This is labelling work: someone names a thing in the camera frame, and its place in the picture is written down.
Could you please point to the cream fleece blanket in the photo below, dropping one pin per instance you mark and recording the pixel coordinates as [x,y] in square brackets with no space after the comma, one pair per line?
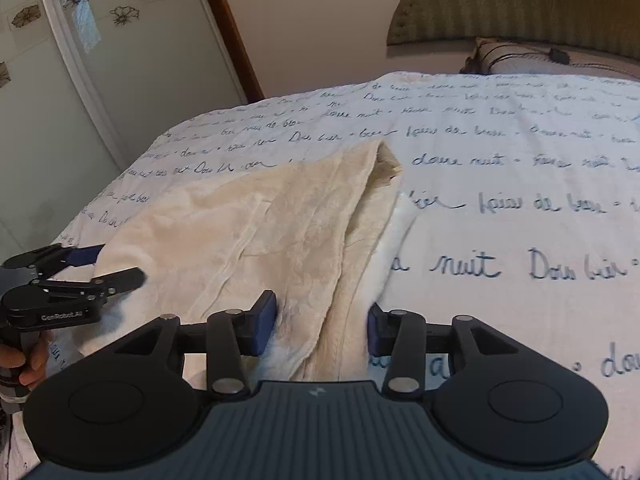
[225,240]

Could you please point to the grey striped pillow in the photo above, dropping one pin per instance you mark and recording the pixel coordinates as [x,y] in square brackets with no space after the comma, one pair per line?
[505,62]

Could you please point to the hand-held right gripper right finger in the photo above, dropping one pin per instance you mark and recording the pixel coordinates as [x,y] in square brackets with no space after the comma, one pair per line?
[374,331]

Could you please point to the green upholstered headboard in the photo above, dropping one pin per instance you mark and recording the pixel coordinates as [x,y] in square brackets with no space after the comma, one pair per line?
[500,0]

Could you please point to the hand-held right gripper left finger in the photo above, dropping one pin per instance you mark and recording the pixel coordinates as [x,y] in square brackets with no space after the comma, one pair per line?
[265,326]

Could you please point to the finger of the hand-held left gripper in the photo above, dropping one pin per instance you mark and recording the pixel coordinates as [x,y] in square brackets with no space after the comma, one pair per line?
[85,255]
[120,280]

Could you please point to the brown wooden door frame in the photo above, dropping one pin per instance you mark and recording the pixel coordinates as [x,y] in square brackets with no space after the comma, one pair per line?
[227,25]

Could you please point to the person's left hand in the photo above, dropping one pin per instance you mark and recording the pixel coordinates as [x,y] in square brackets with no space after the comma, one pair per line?
[36,365]

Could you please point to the white script-printed bedspread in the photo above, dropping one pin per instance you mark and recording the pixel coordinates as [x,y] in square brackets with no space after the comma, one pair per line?
[500,240]

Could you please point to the flower-patterned wardrobe door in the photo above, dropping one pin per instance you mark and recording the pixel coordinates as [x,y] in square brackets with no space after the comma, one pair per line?
[125,85]

